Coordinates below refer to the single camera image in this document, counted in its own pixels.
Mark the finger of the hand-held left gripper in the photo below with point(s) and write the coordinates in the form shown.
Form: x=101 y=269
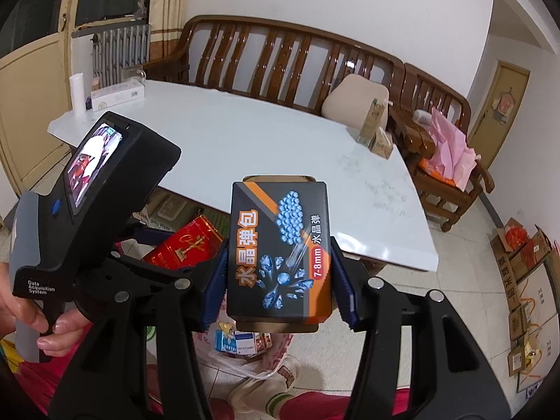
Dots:
x=151 y=234
x=144 y=271

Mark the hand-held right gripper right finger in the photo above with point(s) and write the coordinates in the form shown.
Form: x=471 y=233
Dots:
x=345 y=293

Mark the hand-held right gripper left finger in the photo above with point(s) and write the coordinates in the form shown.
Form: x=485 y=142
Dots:
x=214 y=293

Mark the black blue-bead printed box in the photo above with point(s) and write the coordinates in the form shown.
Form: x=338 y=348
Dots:
x=280 y=249

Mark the white red-printed plastic bag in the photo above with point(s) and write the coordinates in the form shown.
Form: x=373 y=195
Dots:
x=271 y=358

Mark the person's left hand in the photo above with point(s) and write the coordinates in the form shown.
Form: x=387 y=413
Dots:
x=65 y=332

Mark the white wet wipes pack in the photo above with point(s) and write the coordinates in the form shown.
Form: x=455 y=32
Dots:
x=168 y=208

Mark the red gold gift box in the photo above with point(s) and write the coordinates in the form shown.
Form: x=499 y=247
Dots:
x=188 y=243

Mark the blue white medicine box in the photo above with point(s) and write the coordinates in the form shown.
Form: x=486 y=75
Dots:
x=234 y=342

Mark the long white box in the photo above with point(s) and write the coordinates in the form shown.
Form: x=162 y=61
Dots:
x=118 y=95

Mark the white paper roll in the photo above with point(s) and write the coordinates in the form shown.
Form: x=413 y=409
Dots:
x=77 y=96

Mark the beige slipper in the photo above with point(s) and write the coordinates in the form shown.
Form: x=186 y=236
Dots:
x=253 y=393

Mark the white green-striped sock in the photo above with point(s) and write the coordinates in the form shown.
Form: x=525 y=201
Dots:
x=280 y=404

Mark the wooden armchair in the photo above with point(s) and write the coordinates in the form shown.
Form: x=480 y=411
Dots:
x=442 y=201

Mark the grey radiator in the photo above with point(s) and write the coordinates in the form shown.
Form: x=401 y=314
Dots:
x=118 y=48

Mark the tissue box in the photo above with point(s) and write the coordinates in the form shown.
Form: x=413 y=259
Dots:
x=385 y=145

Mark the white table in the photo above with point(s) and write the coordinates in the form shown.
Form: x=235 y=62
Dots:
x=284 y=148

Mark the pink plastic bags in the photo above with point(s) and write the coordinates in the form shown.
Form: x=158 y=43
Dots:
x=450 y=157

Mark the green white carton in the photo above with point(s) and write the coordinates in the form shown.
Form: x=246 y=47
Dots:
x=371 y=122

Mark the group of cardboard boxes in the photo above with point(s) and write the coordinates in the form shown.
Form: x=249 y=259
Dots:
x=525 y=262

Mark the beige cushion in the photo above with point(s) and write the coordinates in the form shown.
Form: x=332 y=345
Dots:
x=350 y=100

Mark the olive wooden door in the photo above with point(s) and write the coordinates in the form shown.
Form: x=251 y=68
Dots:
x=490 y=131

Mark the wooden slatted bench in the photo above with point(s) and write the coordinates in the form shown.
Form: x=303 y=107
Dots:
x=280 y=52

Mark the red door decoration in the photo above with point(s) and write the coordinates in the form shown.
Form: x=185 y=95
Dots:
x=506 y=105

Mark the beige balcony door frame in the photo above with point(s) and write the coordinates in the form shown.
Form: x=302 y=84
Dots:
x=26 y=96

